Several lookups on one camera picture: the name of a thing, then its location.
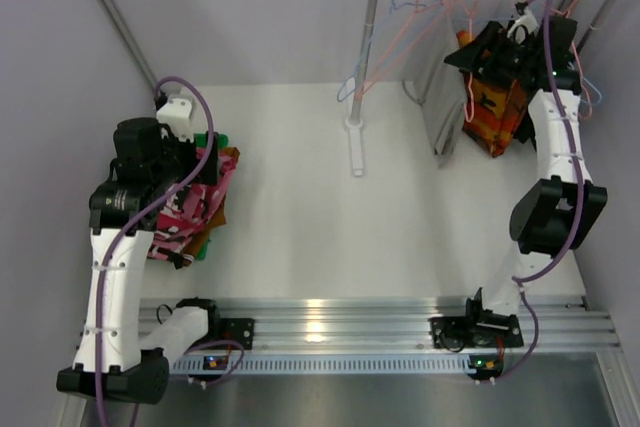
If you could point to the blue wire hanger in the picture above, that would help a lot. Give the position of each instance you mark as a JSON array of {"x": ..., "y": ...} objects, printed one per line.
[
  {"x": 348, "y": 87},
  {"x": 591, "y": 96}
]

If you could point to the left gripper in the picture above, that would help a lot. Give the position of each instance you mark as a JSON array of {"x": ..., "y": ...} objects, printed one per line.
[{"x": 208, "y": 162}]

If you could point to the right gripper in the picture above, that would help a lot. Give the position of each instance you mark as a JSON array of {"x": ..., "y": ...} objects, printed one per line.
[{"x": 484, "y": 50}]

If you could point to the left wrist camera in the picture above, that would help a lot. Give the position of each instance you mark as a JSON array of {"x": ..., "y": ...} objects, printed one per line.
[{"x": 178, "y": 113}]

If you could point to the aluminium mounting rail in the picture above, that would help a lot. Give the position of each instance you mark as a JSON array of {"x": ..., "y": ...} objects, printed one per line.
[{"x": 560, "y": 324}]

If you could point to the brown trousers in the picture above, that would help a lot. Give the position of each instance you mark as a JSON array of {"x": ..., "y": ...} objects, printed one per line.
[{"x": 197, "y": 247}]

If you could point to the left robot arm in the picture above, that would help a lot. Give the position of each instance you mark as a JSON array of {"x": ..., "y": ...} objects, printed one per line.
[{"x": 113, "y": 362}]

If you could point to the black trousers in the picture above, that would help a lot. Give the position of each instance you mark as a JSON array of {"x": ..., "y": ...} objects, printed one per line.
[{"x": 523, "y": 92}]

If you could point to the green plastic bin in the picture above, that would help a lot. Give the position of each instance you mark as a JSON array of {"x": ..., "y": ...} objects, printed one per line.
[{"x": 218, "y": 219}]

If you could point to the grey trousers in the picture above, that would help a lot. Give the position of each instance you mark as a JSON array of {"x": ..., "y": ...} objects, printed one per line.
[{"x": 437, "y": 88}]

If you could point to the slotted cable duct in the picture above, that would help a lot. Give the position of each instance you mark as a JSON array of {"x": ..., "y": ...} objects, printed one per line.
[{"x": 324, "y": 364}]

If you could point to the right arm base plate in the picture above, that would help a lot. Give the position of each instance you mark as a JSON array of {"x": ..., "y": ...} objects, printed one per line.
[{"x": 459, "y": 332}]

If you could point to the pink camouflage trousers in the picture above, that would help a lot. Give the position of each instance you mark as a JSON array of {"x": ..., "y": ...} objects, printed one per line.
[{"x": 182, "y": 217}]

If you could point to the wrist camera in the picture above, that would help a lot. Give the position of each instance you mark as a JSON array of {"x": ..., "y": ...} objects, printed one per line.
[
  {"x": 178, "y": 113},
  {"x": 523, "y": 25}
]

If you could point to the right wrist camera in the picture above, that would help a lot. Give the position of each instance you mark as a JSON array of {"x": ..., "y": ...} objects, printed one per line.
[{"x": 523, "y": 25}]

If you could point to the orange camouflage trousers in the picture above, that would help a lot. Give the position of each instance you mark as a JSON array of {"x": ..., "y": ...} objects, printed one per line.
[{"x": 496, "y": 117}]

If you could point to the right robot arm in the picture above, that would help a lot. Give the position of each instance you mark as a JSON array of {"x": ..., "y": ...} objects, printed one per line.
[{"x": 561, "y": 207}]

